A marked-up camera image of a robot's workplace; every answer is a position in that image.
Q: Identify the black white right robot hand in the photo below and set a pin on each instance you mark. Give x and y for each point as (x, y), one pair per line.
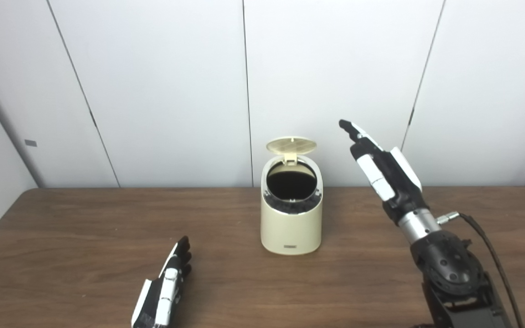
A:
(394, 182)

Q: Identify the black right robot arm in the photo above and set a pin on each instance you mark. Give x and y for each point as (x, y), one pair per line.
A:
(449, 269)

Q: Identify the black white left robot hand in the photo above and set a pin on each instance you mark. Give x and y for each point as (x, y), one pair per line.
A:
(167, 291)

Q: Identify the small grey wall sticker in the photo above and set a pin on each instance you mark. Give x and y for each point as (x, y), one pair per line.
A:
(30, 142)

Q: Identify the cream-colored bin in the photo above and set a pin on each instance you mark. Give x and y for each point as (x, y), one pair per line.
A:
(290, 230)

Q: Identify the round cream bin lid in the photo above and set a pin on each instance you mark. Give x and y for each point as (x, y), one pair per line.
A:
(290, 146)

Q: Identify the black bin liner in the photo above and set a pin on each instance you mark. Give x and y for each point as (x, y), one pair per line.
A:
(290, 208)

